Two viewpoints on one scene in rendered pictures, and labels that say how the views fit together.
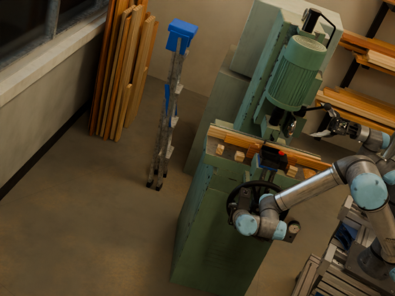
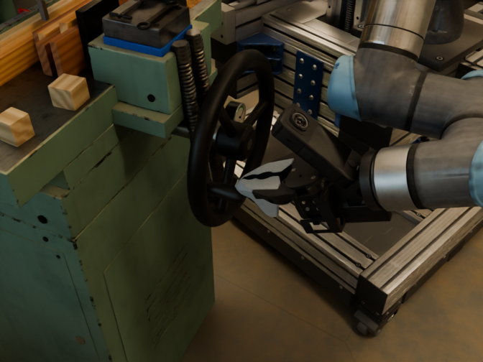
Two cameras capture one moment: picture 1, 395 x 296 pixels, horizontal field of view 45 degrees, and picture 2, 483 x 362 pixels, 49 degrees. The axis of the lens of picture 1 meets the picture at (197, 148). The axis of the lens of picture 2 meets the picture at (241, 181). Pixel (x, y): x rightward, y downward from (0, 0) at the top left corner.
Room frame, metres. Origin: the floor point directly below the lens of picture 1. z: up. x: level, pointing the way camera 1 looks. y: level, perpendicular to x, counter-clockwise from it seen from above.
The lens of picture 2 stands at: (1.46, 0.22, 1.32)
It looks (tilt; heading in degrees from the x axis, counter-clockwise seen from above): 41 degrees down; 302
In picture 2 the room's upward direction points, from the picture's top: straight up
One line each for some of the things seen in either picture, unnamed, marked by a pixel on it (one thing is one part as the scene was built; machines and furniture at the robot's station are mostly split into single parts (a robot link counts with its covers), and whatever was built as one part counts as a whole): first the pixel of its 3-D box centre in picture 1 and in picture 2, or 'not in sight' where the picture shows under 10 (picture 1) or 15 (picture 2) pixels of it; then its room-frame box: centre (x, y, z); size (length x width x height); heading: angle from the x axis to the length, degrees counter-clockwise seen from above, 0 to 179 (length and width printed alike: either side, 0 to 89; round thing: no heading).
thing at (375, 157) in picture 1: (367, 158); not in sight; (2.04, -0.76, 1.13); 0.11 x 0.08 x 0.11; 47
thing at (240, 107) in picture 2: (293, 227); (232, 118); (1.99, -0.59, 0.65); 0.06 x 0.04 x 0.08; 97
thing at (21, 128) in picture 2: (220, 149); (14, 126); (2.01, -0.10, 0.92); 0.03 x 0.03 x 0.04; 2
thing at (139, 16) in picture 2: (273, 160); (151, 14); (1.97, -0.35, 0.99); 0.13 x 0.11 x 0.06; 97
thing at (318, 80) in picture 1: (308, 87); not in sight; (2.39, -0.43, 1.23); 0.09 x 0.08 x 0.15; 7
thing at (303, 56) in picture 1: (295, 73); not in sight; (2.16, -0.31, 1.35); 0.18 x 0.18 x 0.31
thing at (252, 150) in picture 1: (271, 157); (106, 29); (2.08, -0.36, 0.93); 0.25 x 0.01 x 0.07; 97
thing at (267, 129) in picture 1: (270, 129); not in sight; (2.18, -0.31, 1.03); 0.14 x 0.07 x 0.09; 7
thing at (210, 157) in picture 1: (261, 168); (113, 72); (2.06, -0.34, 0.87); 0.61 x 0.30 x 0.06; 97
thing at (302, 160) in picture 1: (280, 154); (87, 13); (2.18, -0.41, 0.92); 0.60 x 0.02 x 0.04; 97
